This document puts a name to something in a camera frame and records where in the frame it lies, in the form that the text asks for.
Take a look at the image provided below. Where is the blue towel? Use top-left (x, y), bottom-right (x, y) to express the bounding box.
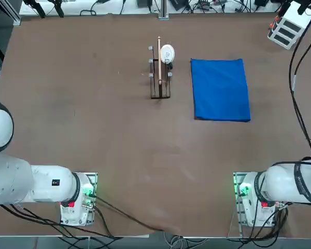
top-left (190, 58), bottom-right (251, 122)

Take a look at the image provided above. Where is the white stacked drawer box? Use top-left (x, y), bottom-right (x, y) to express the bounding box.
top-left (267, 1), bottom-right (311, 50)

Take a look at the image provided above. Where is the white paper cup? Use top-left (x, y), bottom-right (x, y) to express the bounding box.
top-left (160, 44), bottom-right (176, 64)

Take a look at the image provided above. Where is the aluminium frame profile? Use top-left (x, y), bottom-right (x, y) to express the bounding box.
top-left (0, 0), bottom-right (21, 25)

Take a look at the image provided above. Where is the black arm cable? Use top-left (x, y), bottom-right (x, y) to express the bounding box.
top-left (289, 10), bottom-right (311, 159)

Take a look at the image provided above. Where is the aluminium camera post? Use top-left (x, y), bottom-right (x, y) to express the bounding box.
top-left (158, 0), bottom-right (169, 20)

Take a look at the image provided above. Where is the black wire cup rack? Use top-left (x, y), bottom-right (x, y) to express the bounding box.
top-left (148, 36), bottom-right (174, 100)

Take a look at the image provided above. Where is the aluminium base plate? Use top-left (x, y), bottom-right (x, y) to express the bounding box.
top-left (59, 171), bottom-right (98, 226)
top-left (232, 171), bottom-right (277, 229)

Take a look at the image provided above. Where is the black base cable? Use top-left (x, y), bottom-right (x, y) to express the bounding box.
top-left (92, 196), bottom-right (172, 233)

